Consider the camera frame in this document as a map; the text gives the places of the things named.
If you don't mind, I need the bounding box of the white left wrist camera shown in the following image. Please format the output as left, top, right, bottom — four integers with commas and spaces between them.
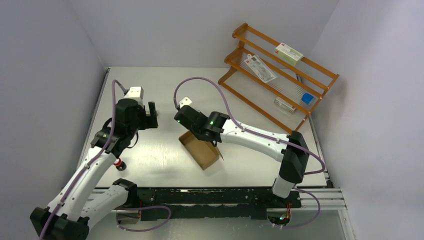
123, 86, 145, 107

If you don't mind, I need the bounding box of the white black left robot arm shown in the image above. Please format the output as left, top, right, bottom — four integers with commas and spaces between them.
30, 98, 158, 240

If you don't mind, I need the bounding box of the brown cardboard box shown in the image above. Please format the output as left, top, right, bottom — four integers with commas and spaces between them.
178, 131, 222, 170

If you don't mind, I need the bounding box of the white green small box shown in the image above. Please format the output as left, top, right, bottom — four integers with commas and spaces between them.
273, 42, 304, 67

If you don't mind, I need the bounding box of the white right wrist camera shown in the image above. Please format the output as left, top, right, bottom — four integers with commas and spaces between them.
178, 96, 193, 108

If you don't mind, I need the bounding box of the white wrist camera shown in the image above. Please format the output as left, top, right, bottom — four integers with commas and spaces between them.
178, 96, 193, 108
123, 86, 145, 107

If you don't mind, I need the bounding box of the blue small block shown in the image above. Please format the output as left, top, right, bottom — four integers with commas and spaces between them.
301, 93, 315, 106

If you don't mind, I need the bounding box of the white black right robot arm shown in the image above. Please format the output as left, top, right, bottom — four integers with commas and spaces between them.
174, 105, 312, 207

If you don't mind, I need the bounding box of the aluminium frame profile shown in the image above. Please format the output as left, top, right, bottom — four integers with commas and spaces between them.
91, 188, 348, 213

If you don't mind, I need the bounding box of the clear plastic blister package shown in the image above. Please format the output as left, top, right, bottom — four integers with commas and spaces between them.
244, 54, 277, 83

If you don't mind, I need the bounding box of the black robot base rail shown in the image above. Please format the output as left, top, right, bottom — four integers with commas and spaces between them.
118, 186, 302, 221

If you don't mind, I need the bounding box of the orange wooden rack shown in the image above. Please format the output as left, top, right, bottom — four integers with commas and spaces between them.
218, 23, 339, 133

